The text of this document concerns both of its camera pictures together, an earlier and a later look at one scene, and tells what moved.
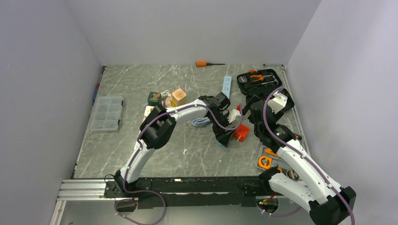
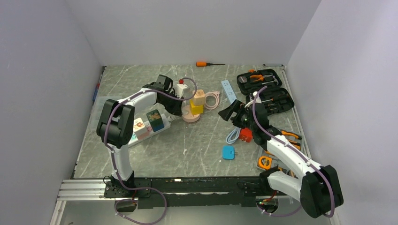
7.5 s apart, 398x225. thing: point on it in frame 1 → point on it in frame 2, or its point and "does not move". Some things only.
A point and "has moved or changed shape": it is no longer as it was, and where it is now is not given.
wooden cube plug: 179,98 has moved or changed shape
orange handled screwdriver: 204,63 does not move
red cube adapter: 241,132 has moved or changed shape
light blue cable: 200,121 → 233,135
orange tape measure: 264,162 does not move
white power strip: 148,110 has moved or changed shape
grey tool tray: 267,159 does not move
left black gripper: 223,138 → 177,108
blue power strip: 226,86 has moved or changed shape
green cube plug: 154,99 has moved or changed shape
